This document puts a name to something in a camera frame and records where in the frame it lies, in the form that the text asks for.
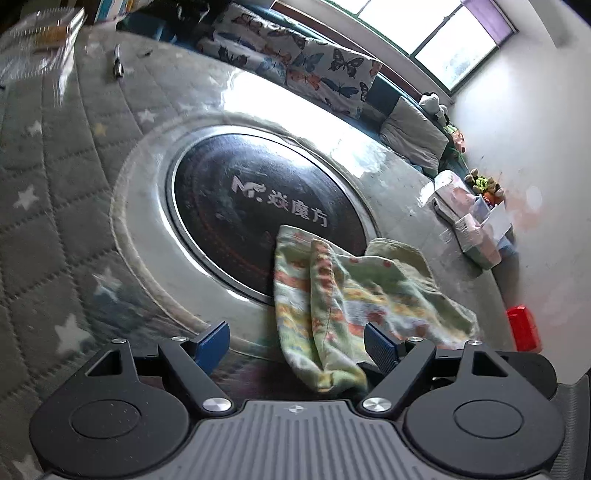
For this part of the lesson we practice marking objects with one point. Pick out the orange green plush toys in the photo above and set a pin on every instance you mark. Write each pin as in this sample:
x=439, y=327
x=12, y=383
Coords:
x=487, y=187

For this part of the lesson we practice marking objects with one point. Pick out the clear plastic bag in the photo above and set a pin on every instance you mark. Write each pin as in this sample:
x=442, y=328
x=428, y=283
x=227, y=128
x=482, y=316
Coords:
x=39, y=43

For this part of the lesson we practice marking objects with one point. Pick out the red plastic stool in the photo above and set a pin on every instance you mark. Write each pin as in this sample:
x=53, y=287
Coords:
x=524, y=329

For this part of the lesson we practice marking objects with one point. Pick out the black round induction cooktop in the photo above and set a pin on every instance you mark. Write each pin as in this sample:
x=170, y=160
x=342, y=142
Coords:
x=229, y=189

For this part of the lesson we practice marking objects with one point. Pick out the grey quilted star mat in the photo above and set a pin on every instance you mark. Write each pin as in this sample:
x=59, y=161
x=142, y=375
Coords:
x=69, y=285

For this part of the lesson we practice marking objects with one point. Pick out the white plush toy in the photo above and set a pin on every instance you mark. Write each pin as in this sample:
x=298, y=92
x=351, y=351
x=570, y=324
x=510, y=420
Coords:
x=430, y=103

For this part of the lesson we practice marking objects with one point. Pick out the window with green frame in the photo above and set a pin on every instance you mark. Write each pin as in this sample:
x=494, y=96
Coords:
x=431, y=44

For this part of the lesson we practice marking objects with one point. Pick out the grey pillow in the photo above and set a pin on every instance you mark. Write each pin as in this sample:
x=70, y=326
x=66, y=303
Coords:
x=411, y=134

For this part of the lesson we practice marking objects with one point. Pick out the blue floor mattress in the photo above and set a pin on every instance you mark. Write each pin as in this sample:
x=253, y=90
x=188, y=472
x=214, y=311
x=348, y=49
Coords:
x=184, y=23

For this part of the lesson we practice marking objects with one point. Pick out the butterfly print cushion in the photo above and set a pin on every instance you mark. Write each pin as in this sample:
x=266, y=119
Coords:
x=320, y=71

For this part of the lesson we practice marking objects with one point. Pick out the white pink packaged bag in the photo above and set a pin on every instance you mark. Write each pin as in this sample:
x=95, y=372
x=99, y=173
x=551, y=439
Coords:
x=453, y=194

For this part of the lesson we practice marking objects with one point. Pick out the green patterned children's garment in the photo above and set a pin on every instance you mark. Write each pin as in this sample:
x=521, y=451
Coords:
x=325, y=296

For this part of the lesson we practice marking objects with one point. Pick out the small metal tool on mat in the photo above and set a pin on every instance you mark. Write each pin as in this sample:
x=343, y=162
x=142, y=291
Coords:
x=117, y=69

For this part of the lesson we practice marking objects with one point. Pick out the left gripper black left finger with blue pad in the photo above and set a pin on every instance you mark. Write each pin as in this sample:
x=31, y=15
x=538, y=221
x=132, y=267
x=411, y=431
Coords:
x=210, y=346

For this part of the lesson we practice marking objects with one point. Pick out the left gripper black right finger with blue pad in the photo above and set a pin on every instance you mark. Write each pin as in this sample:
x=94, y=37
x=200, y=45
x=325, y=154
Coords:
x=381, y=348

